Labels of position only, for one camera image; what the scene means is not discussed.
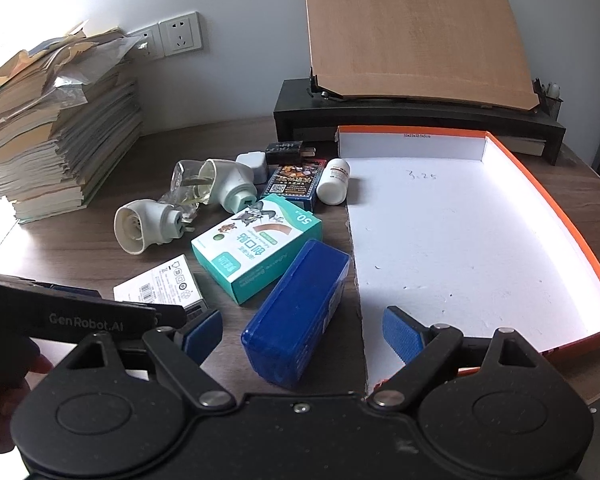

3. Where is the orange white box lid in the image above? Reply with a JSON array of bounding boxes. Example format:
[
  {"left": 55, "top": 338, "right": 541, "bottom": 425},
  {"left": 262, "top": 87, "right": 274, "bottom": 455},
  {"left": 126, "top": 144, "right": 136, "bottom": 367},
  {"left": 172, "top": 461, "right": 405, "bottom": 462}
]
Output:
[{"left": 335, "top": 125, "right": 600, "bottom": 394}]

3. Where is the white wall socket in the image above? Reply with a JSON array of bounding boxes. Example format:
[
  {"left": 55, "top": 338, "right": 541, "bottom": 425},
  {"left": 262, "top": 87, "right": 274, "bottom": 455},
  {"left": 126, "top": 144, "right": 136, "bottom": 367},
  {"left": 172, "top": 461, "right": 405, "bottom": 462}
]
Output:
[
  {"left": 125, "top": 24, "right": 162, "bottom": 61},
  {"left": 158, "top": 11, "right": 204, "bottom": 57}
]

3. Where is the teal bandage box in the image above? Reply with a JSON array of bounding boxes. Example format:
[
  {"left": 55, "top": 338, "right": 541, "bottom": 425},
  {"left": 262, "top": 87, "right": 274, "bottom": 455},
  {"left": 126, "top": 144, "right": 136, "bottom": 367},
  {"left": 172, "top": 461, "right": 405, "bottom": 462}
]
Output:
[{"left": 191, "top": 195, "right": 324, "bottom": 306}]

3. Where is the white charger plug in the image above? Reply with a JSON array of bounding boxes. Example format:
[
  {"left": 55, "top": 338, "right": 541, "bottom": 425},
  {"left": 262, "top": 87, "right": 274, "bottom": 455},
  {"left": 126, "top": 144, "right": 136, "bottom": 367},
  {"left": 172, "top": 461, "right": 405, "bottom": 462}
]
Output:
[{"left": 235, "top": 151, "right": 270, "bottom": 185}]

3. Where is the white mosquito repellent heater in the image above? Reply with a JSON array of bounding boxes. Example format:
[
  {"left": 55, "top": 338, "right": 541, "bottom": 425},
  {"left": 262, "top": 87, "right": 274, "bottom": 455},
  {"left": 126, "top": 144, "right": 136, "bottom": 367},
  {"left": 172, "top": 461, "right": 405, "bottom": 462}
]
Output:
[
  {"left": 200, "top": 158, "right": 259, "bottom": 214},
  {"left": 114, "top": 199, "right": 194, "bottom": 257}
]

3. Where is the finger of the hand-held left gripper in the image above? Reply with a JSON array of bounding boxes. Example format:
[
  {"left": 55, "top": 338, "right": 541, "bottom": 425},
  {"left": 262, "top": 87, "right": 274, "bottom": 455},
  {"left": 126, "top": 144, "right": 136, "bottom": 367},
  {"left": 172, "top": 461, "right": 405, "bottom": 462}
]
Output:
[
  {"left": 50, "top": 283, "right": 102, "bottom": 302},
  {"left": 155, "top": 304, "right": 189, "bottom": 329}
]

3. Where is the black mesh pen holder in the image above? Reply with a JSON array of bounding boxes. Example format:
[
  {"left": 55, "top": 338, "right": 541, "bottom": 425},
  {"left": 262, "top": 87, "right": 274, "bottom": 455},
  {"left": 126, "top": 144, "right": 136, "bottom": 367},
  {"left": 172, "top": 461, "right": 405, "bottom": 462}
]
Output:
[{"left": 532, "top": 77, "right": 564, "bottom": 117}]

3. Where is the clear plastic container with lid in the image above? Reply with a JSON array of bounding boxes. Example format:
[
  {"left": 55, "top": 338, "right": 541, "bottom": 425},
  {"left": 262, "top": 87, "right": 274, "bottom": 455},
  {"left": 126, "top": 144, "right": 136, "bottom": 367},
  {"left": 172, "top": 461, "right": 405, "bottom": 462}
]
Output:
[{"left": 171, "top": 159, "right": 215, "bottom": 206}]

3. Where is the dark blue playing card box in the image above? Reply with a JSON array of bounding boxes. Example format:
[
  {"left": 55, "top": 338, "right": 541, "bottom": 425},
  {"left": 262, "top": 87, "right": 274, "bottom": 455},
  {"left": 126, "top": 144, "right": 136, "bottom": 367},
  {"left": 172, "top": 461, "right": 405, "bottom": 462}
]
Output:
[{"left": 259, "top": 159, "right": 328, "bottom": 213}]

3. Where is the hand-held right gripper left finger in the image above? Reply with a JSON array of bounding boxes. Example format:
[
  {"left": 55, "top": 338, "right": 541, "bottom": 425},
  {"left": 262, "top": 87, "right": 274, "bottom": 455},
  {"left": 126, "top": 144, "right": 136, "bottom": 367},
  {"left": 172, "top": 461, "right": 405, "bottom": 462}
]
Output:
[{"left": 55, "top": 308, "right": 234, "bottom": 410}]

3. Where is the stack of books and papers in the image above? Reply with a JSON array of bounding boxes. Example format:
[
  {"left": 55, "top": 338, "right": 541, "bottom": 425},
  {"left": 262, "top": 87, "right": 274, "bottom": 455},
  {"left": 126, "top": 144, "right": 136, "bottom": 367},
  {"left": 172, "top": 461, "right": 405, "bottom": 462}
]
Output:
[{"left": 0, "top": 20, "right": 144, "bottom": 225}]

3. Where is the black desk riser shelf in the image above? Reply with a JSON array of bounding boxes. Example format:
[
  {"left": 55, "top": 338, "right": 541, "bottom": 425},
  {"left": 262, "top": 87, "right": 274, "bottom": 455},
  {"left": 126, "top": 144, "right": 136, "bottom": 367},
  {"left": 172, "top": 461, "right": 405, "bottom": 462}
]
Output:
[{"left": 272, "top": 78, "right": 567, "bottom": 166}]

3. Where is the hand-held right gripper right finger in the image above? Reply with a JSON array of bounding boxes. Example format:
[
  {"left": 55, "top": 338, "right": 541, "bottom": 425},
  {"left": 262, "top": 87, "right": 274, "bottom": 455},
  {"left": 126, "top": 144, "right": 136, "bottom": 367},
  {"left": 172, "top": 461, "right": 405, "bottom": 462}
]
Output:
[{"left": 367, "top": 305, "right": 549, "bottom": 410}]

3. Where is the blue plastic box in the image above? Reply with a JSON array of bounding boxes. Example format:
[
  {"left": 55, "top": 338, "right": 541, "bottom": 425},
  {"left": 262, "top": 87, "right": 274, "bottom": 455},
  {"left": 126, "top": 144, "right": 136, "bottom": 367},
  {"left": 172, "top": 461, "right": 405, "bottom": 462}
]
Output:
[{"left": 241, "top": 239, "right": 351, "bottom": 390}]

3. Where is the white pill bottle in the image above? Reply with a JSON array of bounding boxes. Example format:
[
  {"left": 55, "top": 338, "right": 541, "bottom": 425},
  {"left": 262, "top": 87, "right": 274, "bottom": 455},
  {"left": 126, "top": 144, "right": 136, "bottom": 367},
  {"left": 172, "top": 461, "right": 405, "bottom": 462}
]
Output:
[{"left": 316, "top": 158, "right": 352, "bottom": 206}]

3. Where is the wooden reading stand board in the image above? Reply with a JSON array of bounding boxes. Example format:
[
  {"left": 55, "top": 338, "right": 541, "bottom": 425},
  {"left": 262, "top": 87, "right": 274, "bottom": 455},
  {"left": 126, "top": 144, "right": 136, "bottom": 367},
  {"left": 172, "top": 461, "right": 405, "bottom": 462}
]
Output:
[{"left": 302, "top": 0, "right": 542, "bottom": 114}]

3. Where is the clear glass bottle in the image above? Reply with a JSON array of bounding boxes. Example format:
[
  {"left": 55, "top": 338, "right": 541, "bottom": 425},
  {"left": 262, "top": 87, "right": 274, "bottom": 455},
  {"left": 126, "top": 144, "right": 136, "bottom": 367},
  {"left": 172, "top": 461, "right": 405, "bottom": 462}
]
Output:
[{"left": 160, "top": 189, "right": 203, "bottom": 224}]

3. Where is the black charger plug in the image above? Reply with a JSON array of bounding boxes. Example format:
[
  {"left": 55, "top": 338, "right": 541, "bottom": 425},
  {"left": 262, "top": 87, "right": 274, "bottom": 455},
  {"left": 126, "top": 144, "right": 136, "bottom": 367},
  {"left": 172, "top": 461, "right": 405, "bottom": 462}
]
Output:
[{"left": 263, "top": 140, "right": 317, "bottom": 167}]

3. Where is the white small carton box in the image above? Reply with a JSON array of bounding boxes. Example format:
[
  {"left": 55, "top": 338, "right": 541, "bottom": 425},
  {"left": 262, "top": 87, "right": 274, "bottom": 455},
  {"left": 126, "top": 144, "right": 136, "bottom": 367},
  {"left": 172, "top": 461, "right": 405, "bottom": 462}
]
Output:
[{"left": 112, "top": 255, "right": 211, "bottom": 314}]

